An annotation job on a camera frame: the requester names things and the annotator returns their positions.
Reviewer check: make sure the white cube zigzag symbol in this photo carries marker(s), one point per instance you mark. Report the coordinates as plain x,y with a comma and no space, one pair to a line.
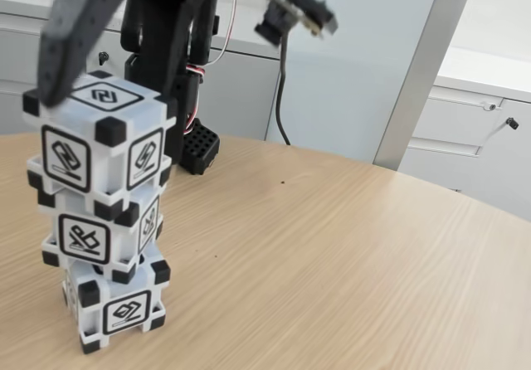
83,113

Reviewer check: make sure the white cube crossed symbol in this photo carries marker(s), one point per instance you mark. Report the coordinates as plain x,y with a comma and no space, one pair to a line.
122,241

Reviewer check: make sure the black cabinet key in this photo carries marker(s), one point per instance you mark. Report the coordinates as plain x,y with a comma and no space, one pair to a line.
511,123
102,57

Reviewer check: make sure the white low cabinet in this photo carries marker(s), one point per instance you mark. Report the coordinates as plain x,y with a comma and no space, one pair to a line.
245,92

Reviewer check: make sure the grey metal pillar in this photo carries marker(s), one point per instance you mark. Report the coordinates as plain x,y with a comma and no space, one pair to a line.
421,75

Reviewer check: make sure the white cube folder symbol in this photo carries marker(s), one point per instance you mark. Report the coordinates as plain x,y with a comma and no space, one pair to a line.
124,312

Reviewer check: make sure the white drawer cabinet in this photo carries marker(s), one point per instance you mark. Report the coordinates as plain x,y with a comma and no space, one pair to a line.
456,125

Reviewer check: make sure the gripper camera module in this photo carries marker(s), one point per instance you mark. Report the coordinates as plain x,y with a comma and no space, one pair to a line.
290,5

